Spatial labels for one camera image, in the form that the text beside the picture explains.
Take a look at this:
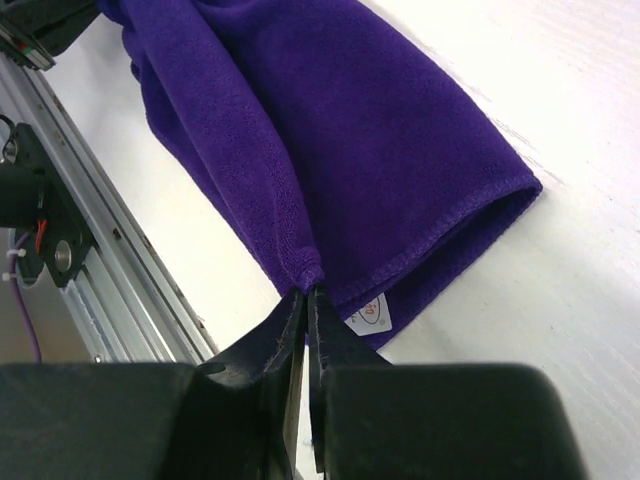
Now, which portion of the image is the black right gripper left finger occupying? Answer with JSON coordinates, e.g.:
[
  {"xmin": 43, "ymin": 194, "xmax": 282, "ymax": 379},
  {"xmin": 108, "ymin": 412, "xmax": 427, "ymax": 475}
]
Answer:
[{"xmin": 1, "ymin": 291, "xmax": 305, "ymax": 479}]

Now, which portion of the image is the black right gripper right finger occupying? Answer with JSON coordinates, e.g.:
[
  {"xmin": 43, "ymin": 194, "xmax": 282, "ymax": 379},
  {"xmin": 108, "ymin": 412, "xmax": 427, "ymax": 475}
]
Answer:
[{"xmin": 307, "ymin": 287, "xmax": 588, "ymax": 479}]

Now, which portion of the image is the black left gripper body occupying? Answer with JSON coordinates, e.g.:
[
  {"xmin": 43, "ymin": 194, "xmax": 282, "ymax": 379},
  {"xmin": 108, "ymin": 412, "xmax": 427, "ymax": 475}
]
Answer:
[{"xmin": 1, "ymin": 0, "xmax": 100, "ymax": 71}]

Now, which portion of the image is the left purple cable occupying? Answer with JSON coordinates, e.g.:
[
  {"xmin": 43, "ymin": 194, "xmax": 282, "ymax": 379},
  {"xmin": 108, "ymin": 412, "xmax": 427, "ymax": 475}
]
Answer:
[{"xmin": 7, "ymin": 232, "xmax": 44, "ymax": 365}]

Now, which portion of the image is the purple towel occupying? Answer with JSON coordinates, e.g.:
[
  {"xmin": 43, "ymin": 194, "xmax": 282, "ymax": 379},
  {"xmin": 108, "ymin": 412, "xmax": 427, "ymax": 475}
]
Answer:
[{"xmin": 99, "ymin": 1, "xmax": 542, "ymax": 349}]

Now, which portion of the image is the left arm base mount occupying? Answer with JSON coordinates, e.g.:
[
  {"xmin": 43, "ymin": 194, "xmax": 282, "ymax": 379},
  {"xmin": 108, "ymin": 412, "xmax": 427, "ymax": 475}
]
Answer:
[{"xmin": 1, "ymin": 123, "xmax": 95, "ymax": 288}]

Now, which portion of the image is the aluminium table edge rail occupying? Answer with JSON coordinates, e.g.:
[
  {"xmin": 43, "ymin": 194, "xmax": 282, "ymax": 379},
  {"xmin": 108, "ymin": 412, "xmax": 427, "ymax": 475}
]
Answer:
[{"xmin": 1, "ymin": 59, "xmax": 218, "ymax": 364}]

